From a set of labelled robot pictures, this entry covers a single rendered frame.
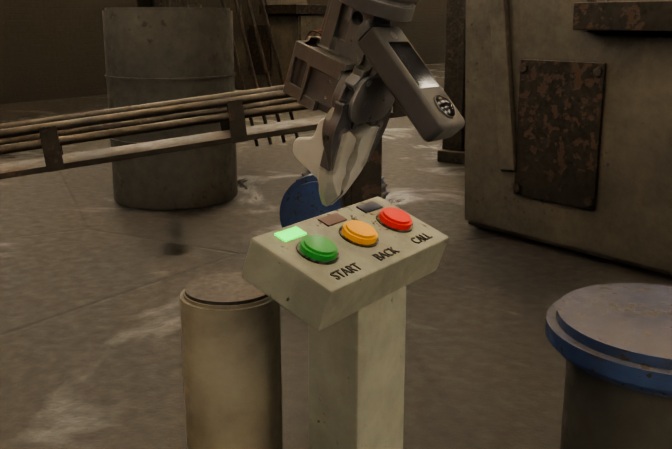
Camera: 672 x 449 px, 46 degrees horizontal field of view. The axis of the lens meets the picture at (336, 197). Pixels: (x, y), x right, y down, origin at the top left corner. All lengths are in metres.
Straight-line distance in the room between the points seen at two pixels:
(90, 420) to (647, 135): 1.87
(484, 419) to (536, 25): 1.59
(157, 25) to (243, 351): 2.63
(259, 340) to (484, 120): 2.25
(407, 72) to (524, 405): 1.25
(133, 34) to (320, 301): 2.81
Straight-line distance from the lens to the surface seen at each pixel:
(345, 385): 0.88
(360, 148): 0.77
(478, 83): 3.09
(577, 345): 1.10
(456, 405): 1.81
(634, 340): 1.10
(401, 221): 0.91
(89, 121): 1.08
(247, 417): 0.97
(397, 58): 0.70
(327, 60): 0.73
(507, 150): 2.99
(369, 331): 0.86
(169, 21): 3.45
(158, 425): 1.76
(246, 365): 0.94
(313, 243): 0.80
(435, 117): 0.68
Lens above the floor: 0.84
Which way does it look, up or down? 13 degrees down
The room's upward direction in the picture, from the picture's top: straight up
